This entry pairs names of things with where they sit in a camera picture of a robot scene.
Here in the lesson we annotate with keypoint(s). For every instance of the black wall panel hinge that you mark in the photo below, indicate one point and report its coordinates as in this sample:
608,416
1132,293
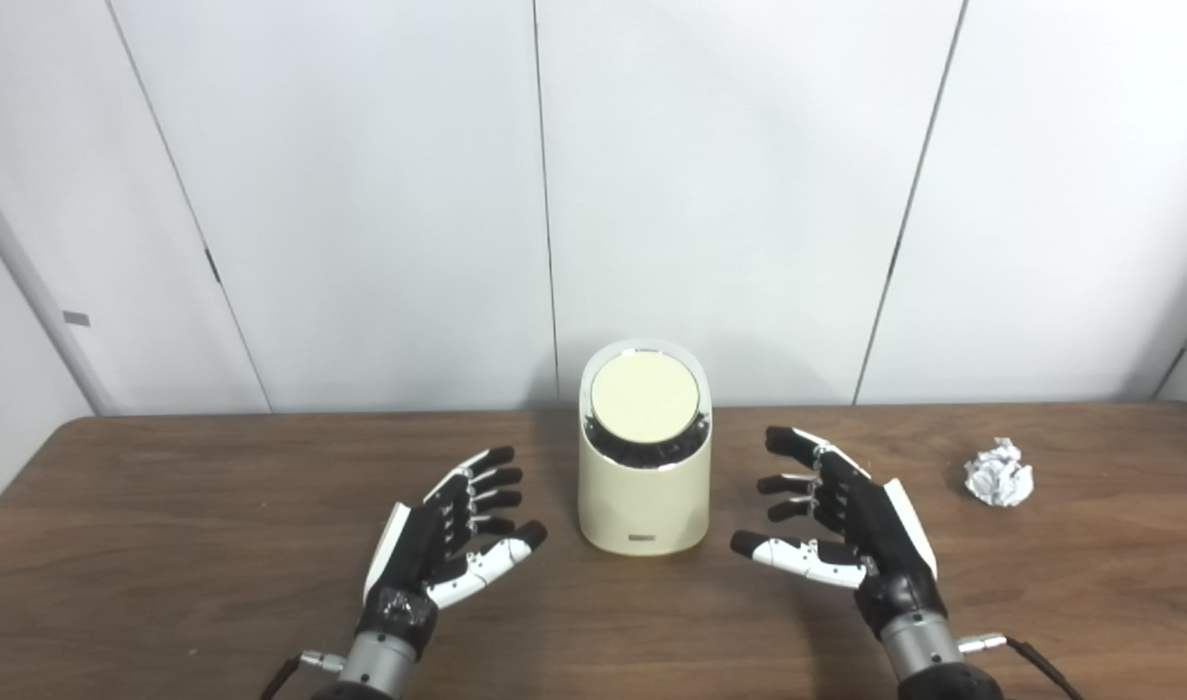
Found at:
212,265

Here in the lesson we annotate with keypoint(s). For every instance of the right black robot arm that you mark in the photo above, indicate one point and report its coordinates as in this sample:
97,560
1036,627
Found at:
928,661

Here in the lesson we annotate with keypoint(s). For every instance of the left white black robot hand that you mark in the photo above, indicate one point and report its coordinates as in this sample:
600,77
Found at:
413,549

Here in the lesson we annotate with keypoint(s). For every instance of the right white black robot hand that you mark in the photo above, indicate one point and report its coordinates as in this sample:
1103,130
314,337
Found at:
870,525

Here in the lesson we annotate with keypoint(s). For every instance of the grey wall tag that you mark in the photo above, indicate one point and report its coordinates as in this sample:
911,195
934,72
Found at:
76,318

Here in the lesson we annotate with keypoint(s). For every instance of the cream-colored desktop bin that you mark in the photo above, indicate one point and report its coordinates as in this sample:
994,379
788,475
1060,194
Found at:
642,506

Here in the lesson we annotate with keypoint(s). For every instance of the white paper ball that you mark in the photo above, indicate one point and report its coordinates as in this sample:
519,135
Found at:
998,473

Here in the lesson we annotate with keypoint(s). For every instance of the round cream bin lid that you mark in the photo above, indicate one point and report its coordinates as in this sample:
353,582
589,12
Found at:
645,399

